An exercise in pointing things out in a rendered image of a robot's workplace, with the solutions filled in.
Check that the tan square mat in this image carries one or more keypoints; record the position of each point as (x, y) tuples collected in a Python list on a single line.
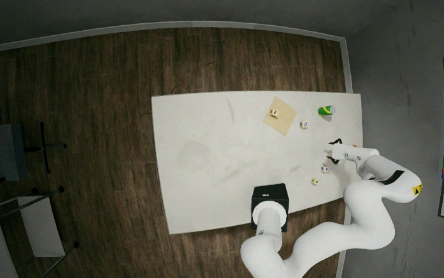
[(285, 117)]

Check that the green drink can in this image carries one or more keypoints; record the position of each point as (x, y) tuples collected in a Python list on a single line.
[(327, 110)]

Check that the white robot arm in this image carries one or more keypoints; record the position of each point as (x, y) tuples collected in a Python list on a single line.
[(372, 228)]

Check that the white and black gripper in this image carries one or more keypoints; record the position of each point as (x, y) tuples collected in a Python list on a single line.
[(338, 151)]

